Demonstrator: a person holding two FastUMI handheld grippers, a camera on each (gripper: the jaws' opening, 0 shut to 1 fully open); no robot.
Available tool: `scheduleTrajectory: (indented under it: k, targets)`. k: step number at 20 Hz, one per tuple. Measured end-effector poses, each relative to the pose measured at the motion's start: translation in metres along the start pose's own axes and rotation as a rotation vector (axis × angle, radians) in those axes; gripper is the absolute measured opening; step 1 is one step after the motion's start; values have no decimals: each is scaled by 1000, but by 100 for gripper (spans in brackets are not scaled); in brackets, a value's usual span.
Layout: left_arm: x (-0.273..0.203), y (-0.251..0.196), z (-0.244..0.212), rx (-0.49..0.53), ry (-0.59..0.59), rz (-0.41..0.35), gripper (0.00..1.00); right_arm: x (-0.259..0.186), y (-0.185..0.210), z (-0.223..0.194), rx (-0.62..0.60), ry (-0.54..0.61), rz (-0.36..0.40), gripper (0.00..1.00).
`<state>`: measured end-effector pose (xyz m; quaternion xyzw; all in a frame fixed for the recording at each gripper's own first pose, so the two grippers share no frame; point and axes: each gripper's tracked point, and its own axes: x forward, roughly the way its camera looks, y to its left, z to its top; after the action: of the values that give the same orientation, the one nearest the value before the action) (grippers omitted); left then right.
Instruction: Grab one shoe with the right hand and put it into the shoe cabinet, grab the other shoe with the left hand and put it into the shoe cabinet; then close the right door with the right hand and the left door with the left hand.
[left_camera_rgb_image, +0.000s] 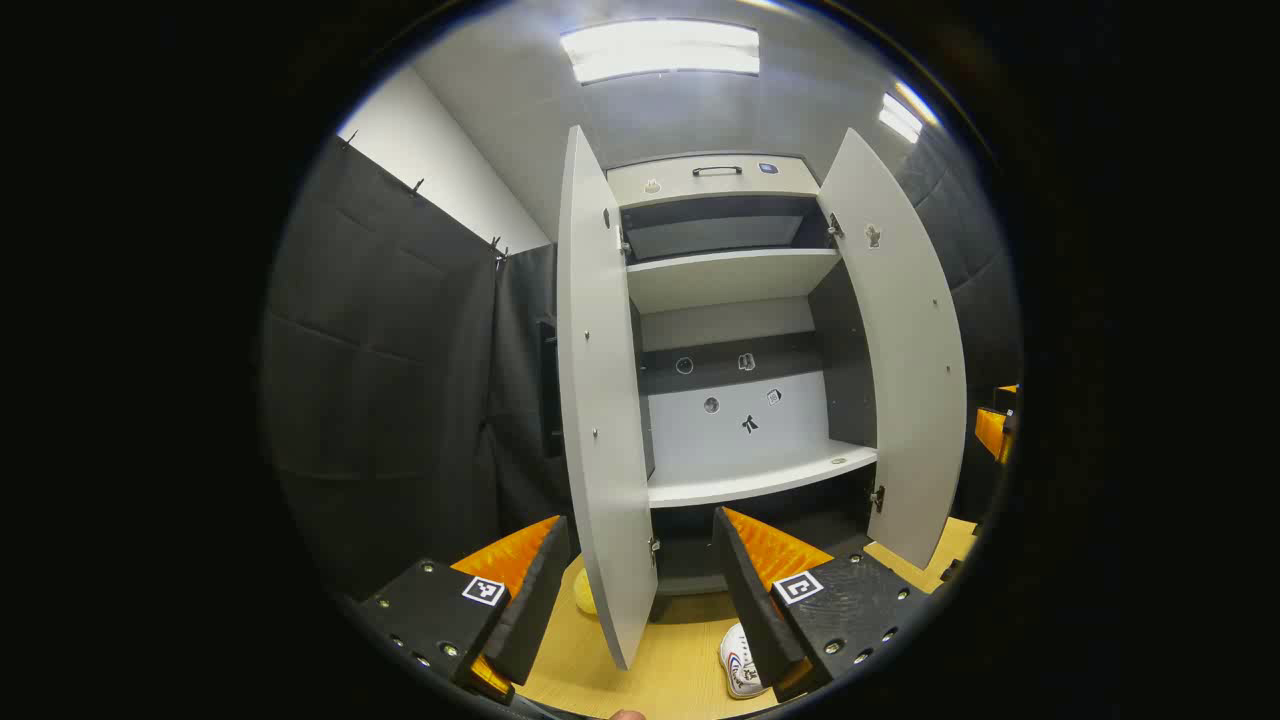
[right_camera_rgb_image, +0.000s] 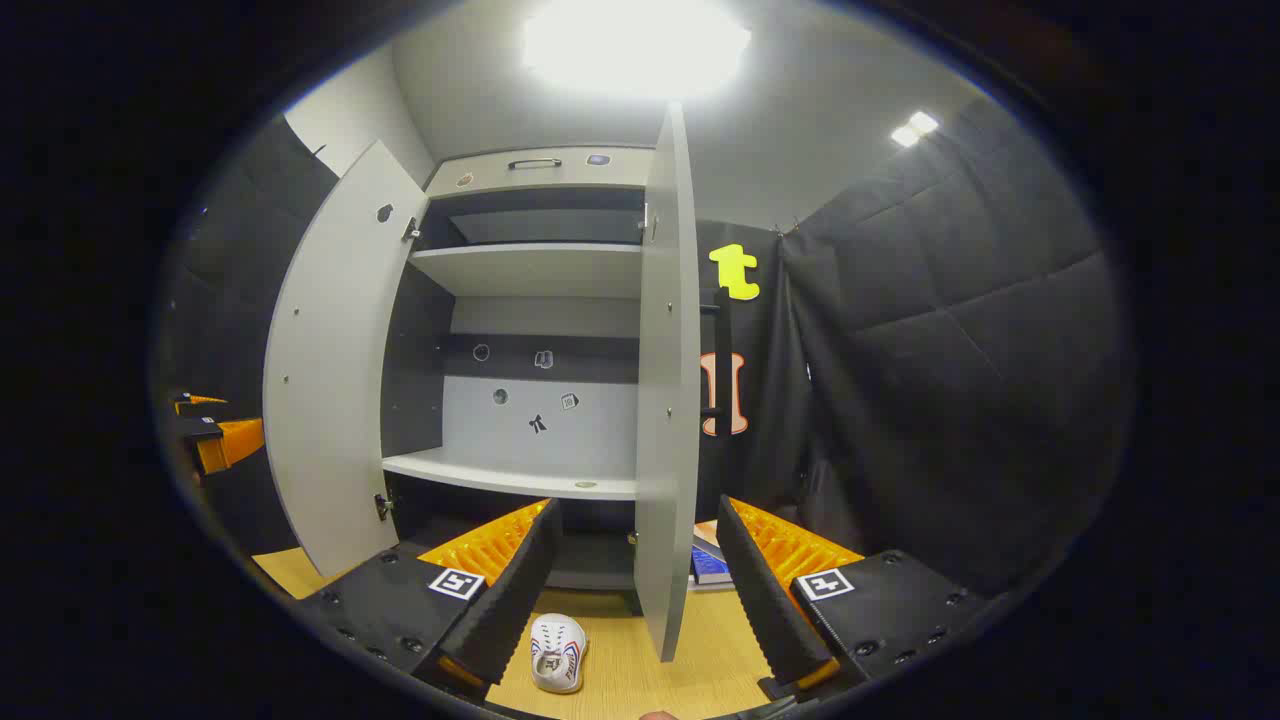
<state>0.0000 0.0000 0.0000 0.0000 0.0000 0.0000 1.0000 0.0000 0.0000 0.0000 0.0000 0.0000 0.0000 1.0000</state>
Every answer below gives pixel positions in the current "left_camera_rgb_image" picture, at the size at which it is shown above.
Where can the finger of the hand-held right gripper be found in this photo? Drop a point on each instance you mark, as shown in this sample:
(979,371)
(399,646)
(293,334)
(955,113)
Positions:
(995,430)

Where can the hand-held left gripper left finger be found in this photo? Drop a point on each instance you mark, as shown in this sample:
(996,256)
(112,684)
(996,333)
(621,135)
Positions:
(535,600)

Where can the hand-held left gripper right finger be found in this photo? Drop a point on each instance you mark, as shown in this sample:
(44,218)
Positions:
(748,600)

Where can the white striped shoe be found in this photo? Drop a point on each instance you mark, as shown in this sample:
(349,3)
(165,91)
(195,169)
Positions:
(585,592)
(740,665)

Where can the gray cabinet door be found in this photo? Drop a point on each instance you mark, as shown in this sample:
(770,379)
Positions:
(905,380)
(600,400)

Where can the gray shoe cabinet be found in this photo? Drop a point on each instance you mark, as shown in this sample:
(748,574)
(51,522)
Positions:
(740,400)

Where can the gray cabinet drawer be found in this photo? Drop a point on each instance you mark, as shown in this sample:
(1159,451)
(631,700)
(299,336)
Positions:
(700,187)

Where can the black backdrop cloth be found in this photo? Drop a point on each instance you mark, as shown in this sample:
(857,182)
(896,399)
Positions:
(380,400)
(985,300)

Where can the small ceiling light panel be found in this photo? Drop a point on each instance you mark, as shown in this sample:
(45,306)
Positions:
(900,118)

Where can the large ceiling light panel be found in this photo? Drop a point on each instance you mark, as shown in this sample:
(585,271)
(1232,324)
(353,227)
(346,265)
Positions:
(660,50)

